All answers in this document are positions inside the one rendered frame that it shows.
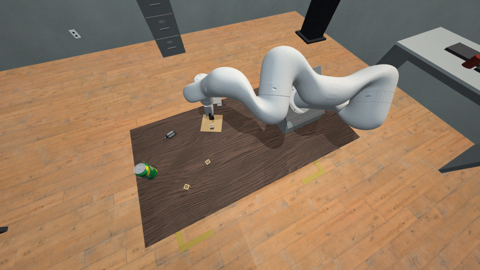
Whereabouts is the tan square mat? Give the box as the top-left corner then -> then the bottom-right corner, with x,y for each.
200,114 -> 223,132

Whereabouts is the green drink can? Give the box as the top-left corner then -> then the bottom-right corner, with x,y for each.
134,163 -> 158,180

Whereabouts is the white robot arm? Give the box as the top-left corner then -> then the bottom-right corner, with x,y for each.
183,46 -> 399,130

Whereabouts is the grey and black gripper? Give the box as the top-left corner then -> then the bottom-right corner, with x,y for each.
204,104 -> 214,120

